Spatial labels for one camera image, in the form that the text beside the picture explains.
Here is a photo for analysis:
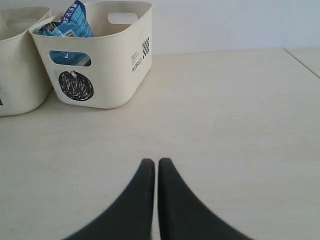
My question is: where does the cream bin circle mark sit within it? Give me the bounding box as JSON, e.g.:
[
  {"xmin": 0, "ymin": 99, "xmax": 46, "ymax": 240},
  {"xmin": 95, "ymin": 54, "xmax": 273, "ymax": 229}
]
[{"xmin": 29, "ymin": 1, "xmax": 152, "ymax": 109}]

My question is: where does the blue instant noodle bag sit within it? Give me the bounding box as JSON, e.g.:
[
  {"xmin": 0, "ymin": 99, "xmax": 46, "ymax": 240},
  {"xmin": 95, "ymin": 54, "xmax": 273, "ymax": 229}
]
[{"xmin": 34, "ymin": 0, "xmax": 94, "ymax": 67}]

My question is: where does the cream bin square mark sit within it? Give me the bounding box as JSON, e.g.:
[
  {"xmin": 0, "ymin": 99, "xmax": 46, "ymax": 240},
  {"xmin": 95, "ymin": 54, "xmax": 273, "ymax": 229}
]
[{"xmin": 0, "ymin": 6, "xmax": 52, "ymax": 117}]

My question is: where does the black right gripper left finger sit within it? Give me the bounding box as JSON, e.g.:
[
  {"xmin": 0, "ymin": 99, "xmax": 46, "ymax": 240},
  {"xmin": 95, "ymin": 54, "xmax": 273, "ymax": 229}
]
[{"xmin": 66, "ymin": 158, "xmax": 155, "ymax": 240}]

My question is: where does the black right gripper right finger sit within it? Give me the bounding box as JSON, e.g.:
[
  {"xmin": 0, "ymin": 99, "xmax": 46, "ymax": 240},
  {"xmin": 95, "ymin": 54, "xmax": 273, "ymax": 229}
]
[{"xmin": 157, "ymin": 158, "xmax": 251, "ymax": 240}]

